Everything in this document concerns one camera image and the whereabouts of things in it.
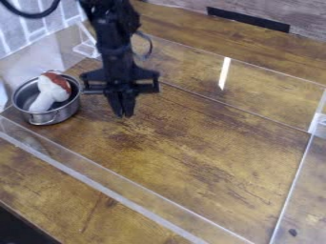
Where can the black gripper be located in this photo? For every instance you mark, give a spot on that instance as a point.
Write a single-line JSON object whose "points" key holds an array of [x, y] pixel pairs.
{"points": [[106, 81]]}

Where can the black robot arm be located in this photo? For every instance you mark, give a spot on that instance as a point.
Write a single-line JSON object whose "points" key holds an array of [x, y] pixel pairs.
{"points": [[116, 21]]}

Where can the small silver metal pot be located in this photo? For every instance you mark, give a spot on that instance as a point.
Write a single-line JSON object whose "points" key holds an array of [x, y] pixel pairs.
{"points": [[61, 111]]}

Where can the clear acrylic barrier panel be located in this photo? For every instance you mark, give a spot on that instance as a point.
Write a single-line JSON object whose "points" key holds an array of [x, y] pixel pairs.
{"points": [[160, 209]]}

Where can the plush mushroom toy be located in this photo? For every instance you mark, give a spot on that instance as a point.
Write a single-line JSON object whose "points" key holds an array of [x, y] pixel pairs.
{"points": [[56, 90]]}

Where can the black wall strip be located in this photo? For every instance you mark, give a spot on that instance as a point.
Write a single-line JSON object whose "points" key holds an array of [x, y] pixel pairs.
{"points": [[248, 19]]}

